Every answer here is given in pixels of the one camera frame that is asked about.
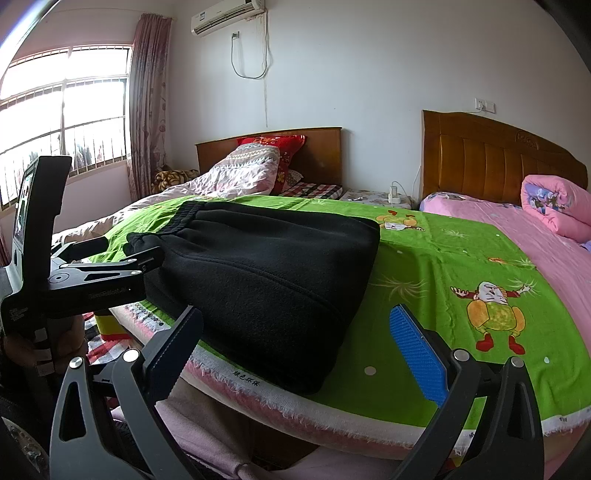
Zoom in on nightstand with floral cover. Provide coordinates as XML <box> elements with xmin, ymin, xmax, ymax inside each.
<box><xmin>339</xmin><ymin>189</ymin><xmax>413</xmax><ymax>206</ymax></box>

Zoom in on black pants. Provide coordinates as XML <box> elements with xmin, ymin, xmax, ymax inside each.
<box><xmin>122</xmin><ymin>199</ymin><xmax>382</xmax><ymax>395</ymax></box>

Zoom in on brown patterned blanket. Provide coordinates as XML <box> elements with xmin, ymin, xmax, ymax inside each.
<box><xmin>152</xmin><ymin>168</ymin><xmax>200</xmax><ymax>195</ymax></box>

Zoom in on pink curtain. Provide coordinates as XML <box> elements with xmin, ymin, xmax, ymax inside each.
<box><xmin>127</xmin><ymin>13</ymin><xmax>172</xmax><ymax>201</ymax></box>

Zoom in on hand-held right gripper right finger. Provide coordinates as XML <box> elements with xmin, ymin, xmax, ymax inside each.
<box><xmin>389</xmin><ymin>304</ymin><xmax>546</xmax><ymax>480</ymax></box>

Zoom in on pink rolled quilt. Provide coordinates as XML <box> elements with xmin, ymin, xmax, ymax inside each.
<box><xmin>521</xmin><ymin>174</ymin><xmax>591</xmax><ymax>244</ymax></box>

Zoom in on pale pink floral quilt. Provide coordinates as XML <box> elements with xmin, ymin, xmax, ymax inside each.
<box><xmin>51</xmin><ymin>144</ymin><xmax>282</xmax><ymax>250</ymax></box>

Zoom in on air conditioner power cord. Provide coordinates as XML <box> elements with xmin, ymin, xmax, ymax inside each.
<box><xmin>230</xmin><ymin>9</ymin><xmax>271</xmax><ymax>127</ymax></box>

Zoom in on barred window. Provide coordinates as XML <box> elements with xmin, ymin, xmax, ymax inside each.
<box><xmin>0</xmin><ymin>44</ymin><xmax>132</xmax><ymax>210</ymax></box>

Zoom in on person's left hand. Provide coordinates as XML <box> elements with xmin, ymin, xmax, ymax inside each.
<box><xmin>0</xmin><ymin>315</ymin><xmax>88</xmax><ymax>377</ymax></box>

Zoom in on large padded wooden headboard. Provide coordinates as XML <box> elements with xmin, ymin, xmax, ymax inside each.
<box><xmin>421</xmin><ymin>109</ymin><xmax>589</xmax><ymax>206</ymax></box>

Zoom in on green printed sheet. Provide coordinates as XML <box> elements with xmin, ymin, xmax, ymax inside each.
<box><xmin>95</xmin><ymin>194</ymin><xmax>591</xmax><ymax>444</ymax></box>

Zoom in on pale pink cloth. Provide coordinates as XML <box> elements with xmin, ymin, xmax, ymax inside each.
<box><xmin>157</xmin><ymin>360</ymin><xmax>444</xmax><ymax>480</ymax></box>

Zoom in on red patterned pillow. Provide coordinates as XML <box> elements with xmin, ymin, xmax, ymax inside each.
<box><xmin>236</xmin><ymin>135</ymin><xmax>308</xmax><ymax>195</ymax></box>

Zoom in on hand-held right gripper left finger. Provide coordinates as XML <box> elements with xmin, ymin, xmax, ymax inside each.
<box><xmin>48</xmin><ymin>305</ymin><xmax>205</xmax><ymax>480</ymax></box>

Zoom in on pink bed sheet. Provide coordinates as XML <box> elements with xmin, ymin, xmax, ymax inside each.
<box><xmin>419</xmin><ymin>191</ymin><xmax>591</xmax><ymax>333</ymax></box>

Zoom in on plaid checked cushion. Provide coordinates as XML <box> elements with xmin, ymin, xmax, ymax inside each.
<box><xmin>279</xmin><ymin>181</ymin><xmax>346</xmax><ymax>200</ymax></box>

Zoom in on small plain wooden headboard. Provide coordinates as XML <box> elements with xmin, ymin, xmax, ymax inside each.
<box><xmin>195</xmin><ymin>127</ymin><xmax>345</xmax><ymax>188</ymax></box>

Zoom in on white air conditioner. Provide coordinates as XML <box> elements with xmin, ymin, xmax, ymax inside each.
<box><xmin>191</xmin><ymin>0</ymin><xmax>266</xmax><ymax>36</ymax></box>

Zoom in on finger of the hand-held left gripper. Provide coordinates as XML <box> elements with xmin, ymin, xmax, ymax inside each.
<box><xmin>50</xmin><ymin>236</ymin><xmax>112</xmax><ymax>264</ymax></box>
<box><xmin>46</xmin><ymin>246</ymin><xmax>165</xmax><ymax>289</ymax></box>

